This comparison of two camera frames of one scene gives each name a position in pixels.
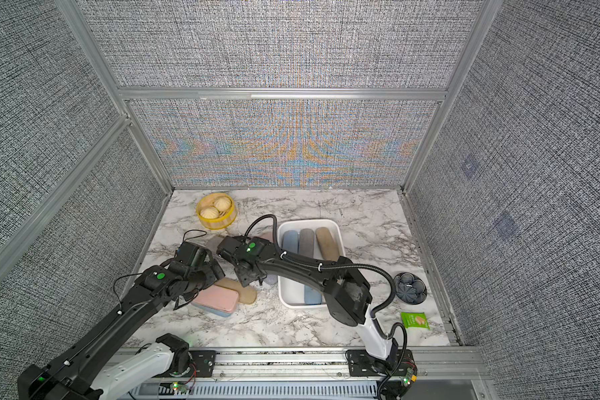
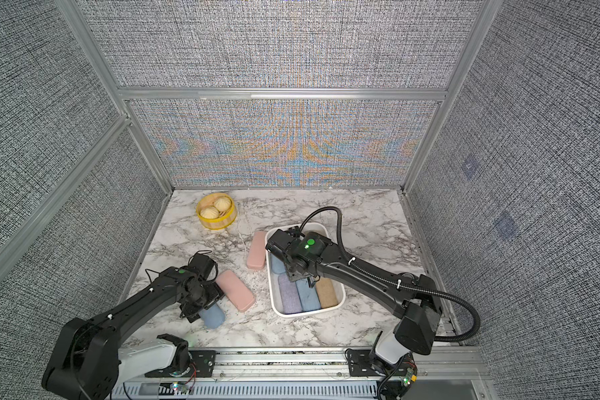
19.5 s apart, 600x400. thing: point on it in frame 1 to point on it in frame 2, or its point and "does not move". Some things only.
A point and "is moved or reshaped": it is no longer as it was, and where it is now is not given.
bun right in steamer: (222, 203) does not move
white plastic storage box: (291, 293) to (322, 229)
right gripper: (239, 271) to (292, 273)
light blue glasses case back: (290, 242) is moved or reshaped
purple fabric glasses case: (271, 279) to (290, 293)
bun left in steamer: (209, 212) does not move
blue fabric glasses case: (312, 297) does not move
